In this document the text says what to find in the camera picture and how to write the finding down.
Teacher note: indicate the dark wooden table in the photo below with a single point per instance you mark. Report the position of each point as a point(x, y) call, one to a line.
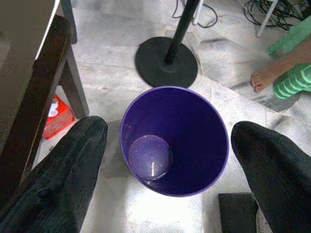
point(48, 72)

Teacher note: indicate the black round-base stand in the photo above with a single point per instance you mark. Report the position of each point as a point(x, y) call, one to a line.
point(167, 65)

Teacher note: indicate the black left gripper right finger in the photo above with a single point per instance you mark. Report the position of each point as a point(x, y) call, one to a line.
point(279, 179)

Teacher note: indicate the purple plastic waste bin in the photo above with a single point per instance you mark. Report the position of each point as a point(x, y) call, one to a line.
point(194, 136)

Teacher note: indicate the red plastic pack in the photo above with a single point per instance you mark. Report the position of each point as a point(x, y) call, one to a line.
point(58, 119)

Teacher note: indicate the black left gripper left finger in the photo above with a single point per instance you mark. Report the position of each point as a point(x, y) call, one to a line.
point(60, 174)

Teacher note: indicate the green plastic stool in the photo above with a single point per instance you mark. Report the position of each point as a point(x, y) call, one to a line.
point(291, 82)

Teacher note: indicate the white metal leg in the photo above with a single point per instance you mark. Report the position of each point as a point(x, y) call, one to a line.
point(197, 12)
point(264, 24)

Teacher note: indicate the person's bare leg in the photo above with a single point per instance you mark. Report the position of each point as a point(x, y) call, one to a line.
point(269, 72)

